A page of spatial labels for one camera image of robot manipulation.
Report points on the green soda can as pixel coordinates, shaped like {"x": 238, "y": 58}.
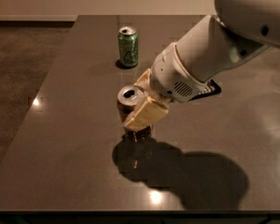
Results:
{"x": 128, "y": 46}

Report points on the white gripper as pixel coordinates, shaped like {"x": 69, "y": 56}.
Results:
{"x": 173, "y": 75}

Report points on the orange soda can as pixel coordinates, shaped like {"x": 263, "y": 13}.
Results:
{"x": 127, "y": 99}

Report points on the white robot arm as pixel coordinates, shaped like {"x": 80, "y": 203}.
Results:
{"x": 237, "y": 33}

